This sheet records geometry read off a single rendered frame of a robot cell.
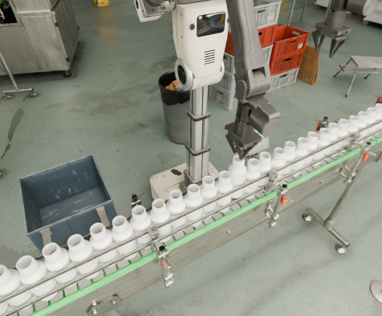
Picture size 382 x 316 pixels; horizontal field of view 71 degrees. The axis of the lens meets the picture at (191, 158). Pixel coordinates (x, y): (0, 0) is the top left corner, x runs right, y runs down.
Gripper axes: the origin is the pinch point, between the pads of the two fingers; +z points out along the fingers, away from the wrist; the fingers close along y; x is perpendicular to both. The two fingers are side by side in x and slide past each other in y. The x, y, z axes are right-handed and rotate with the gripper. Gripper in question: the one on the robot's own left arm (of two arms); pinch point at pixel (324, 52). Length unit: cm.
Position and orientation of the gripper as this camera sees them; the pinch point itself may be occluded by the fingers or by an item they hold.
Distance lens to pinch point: 116.2
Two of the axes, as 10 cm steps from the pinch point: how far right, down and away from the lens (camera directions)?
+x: -8.7, 3.4, -3.6
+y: -5.0, -5.8, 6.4
